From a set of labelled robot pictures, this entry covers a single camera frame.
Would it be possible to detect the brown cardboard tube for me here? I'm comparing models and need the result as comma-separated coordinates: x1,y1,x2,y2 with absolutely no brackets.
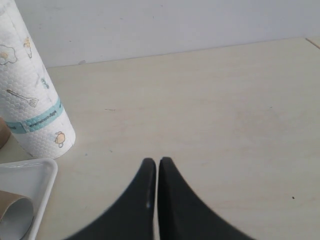
0,190,34,240

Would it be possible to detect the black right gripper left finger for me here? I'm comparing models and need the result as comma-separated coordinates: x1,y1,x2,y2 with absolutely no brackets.
68,158,157,240

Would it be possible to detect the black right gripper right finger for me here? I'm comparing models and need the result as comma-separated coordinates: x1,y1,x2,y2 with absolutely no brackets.
158,157,250,240

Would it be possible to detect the white plastic tray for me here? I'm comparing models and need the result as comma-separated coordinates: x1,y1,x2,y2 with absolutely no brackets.
0,158,58,240

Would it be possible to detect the printed paper towel roll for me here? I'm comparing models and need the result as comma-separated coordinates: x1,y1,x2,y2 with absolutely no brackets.
0,0,76,159

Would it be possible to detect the wooden paper towel holder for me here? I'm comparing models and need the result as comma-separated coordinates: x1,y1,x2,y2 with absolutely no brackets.
0,118,11,149

